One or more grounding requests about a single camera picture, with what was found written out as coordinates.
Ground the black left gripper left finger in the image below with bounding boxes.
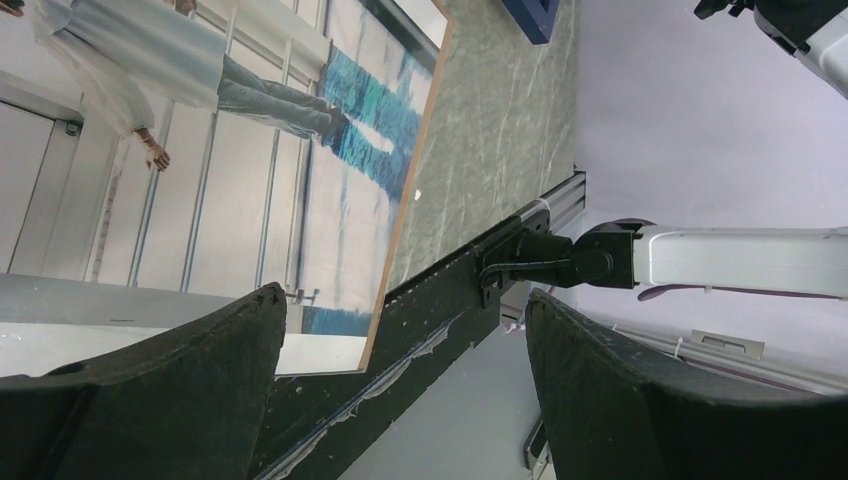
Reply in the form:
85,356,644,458
1,283,287,479

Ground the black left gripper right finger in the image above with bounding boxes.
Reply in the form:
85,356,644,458
525,290,847,479

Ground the printed photo of person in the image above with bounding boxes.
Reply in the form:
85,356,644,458
1,1,446,377

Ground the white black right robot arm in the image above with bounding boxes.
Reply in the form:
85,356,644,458
477,1,847,303

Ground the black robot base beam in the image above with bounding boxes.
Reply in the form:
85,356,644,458
247,210,550,479

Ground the aluminium front rail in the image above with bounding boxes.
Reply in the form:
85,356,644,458
522,171,587,233

